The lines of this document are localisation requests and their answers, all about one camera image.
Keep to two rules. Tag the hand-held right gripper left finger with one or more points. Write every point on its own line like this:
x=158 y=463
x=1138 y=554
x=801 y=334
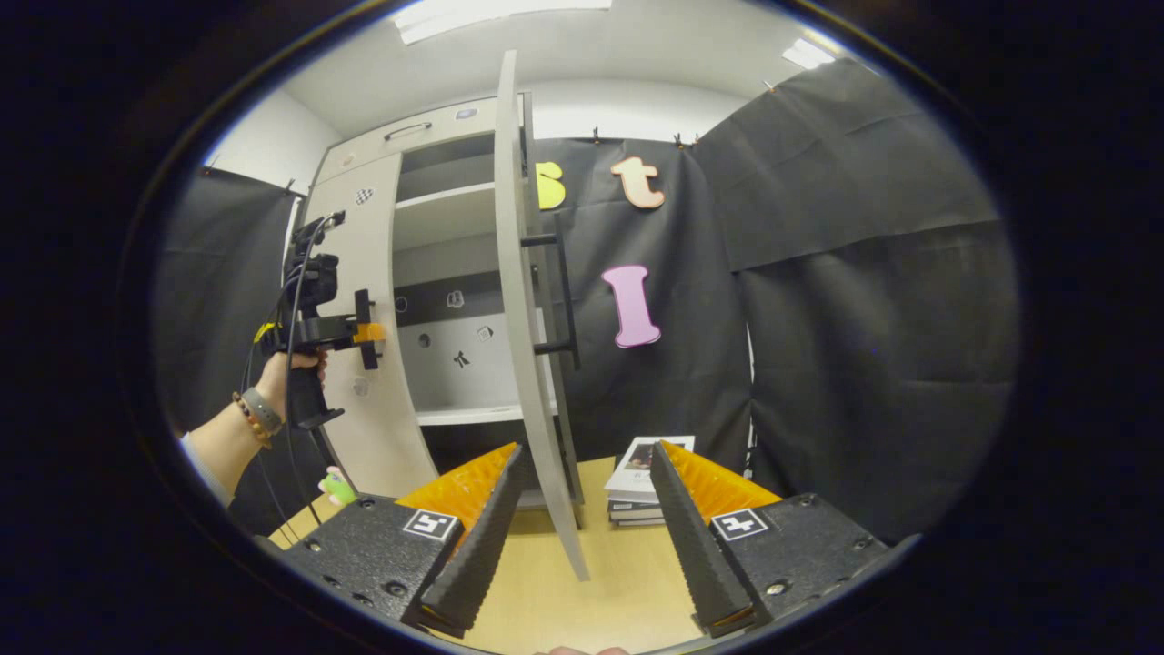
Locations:
x=477 y=546

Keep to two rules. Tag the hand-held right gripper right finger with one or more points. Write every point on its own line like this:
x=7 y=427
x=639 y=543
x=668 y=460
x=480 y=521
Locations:
x=696 y=546

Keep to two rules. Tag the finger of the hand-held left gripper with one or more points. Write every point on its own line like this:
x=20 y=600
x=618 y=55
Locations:
x=368 y=333

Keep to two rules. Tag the beige cabinet door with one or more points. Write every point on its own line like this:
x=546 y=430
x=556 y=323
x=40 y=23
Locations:
x=382 y=437
x=514 y=273

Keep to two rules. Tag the beige double-door shoe cabinet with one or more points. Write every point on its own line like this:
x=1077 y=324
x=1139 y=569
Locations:
x=446 y=218

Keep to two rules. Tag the dark-covered book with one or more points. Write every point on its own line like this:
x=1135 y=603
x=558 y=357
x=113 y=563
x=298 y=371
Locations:
x=632 y=514

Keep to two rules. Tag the white portrait-cover book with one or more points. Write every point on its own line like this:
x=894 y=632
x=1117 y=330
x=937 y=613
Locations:
x=641 y=468

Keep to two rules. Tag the grey wrist band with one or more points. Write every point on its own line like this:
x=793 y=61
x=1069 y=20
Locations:
x=264 y=409

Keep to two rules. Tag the green plush toy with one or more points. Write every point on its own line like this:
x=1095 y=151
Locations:
x=338 y=489

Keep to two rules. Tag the black backdrop cloth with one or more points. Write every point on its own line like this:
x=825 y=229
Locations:
x=864 y=364

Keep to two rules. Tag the long ceiling light panel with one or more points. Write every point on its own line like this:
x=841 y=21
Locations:
x=491 y=14

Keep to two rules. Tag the small ceiling light panel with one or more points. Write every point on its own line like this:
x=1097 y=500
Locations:
x=807 y=53

